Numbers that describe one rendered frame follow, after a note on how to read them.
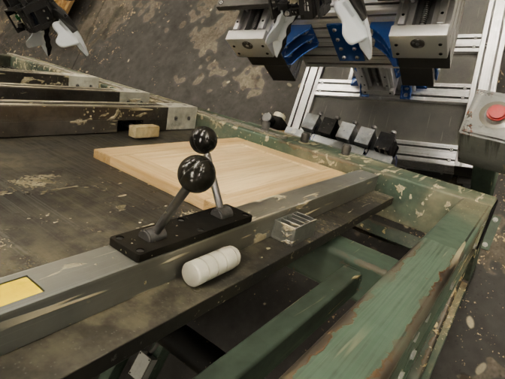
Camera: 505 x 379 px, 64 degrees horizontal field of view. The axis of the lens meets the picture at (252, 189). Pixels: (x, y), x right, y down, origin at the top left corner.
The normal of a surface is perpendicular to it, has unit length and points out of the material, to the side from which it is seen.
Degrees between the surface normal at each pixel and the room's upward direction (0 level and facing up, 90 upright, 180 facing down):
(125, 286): 90
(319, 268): 31
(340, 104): 0
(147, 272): 90
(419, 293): 59
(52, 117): 90
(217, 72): 0
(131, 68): 0
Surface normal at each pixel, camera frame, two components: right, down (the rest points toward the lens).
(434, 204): -0.58, 0.15
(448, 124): -0.41, -0.35
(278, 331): 0.18, -0.93
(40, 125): 0.79, 0.33
